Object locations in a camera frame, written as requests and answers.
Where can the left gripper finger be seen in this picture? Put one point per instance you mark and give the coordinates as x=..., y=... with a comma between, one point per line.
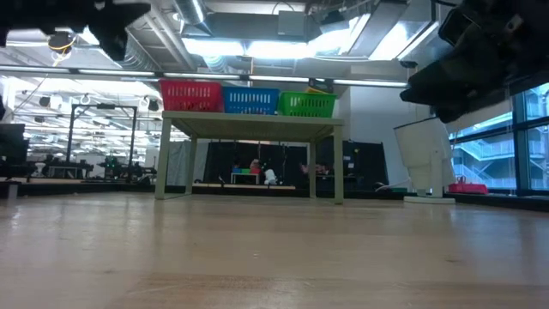
x=113, y=43

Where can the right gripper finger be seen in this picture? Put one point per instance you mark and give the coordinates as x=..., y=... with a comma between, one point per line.
x=459, y=109
x=433, y=86

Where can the red plastic basket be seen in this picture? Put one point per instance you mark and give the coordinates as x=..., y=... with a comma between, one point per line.
x=191, y=95

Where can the green plastic basket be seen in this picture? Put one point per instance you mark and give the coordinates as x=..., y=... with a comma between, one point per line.
x=306, y=104

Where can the blue plastic basket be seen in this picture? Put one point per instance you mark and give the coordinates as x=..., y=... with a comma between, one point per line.
x=251, y=101

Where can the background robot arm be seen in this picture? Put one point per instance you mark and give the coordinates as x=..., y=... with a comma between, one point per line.
x=112, y=165

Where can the white cup with black rim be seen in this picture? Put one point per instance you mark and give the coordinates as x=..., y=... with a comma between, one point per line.
x=424, y=154

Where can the red plastic bin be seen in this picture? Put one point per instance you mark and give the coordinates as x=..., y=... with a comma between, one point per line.
x=467, y=189

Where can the black backdrop panels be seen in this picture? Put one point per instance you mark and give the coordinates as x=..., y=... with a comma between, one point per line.
x=364, y=163

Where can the white background curtain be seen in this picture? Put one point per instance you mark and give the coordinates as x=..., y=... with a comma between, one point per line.
x=178, y=163

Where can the black background monitor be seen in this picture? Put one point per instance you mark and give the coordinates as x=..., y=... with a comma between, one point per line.
x=13, y=150

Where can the person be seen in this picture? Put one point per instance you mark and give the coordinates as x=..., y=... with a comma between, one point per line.
x=255, y=164
x=315, y=168

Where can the grey ceiling unit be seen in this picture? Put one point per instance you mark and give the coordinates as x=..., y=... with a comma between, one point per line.
x=291, y=23

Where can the pale green perforated metal shelf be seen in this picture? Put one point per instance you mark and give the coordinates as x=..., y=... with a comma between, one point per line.
x=253, y=126

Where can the small white background table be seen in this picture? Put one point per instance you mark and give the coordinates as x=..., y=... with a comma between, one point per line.
x=244, y=173

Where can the white background object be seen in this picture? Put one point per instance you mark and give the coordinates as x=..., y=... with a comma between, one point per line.
x=270, y=176

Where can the black ceiling camera dome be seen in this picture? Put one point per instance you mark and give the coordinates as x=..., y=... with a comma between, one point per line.
x=408, y=64

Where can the dark window frame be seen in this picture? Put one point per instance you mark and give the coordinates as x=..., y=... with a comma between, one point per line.
x=519, y=141

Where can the silver spiral ventilation duct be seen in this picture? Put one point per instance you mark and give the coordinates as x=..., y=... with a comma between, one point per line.
x=191, y=10

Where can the black background gantry frame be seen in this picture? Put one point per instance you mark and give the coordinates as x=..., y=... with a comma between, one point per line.
x=70, y=133

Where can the black aluminium table frame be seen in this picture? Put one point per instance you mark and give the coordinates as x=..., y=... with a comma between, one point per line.
x=86, y=189

